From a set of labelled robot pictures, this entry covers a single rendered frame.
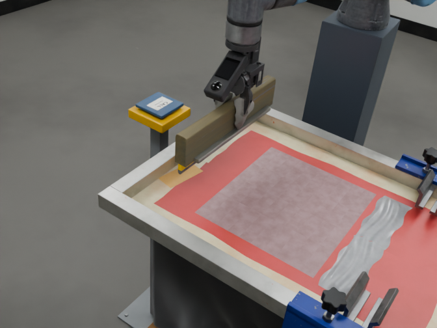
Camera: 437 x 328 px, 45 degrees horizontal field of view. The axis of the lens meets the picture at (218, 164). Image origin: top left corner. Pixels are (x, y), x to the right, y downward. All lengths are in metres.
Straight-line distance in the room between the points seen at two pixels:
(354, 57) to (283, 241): 0.65
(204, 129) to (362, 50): 0.62
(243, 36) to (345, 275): 0.53
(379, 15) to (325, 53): 0.18
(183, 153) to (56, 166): 1.86
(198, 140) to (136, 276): 1.28
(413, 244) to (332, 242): 0.18
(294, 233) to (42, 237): 1.57
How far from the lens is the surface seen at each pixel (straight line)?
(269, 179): 1.31
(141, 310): 2.21
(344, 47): 1.59
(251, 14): 1.10
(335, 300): 0.94
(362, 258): 1.17
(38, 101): 3.51
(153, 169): 1.25
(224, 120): 1.19
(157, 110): 1.51
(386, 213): 1.29
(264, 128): 1.50
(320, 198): 1.29
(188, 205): 1.21
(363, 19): 1.58
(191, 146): 1.11
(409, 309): 1.12
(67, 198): 2.72
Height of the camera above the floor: 1.76
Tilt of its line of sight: 37 degrees down
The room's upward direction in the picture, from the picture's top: 6 degrees clockwise
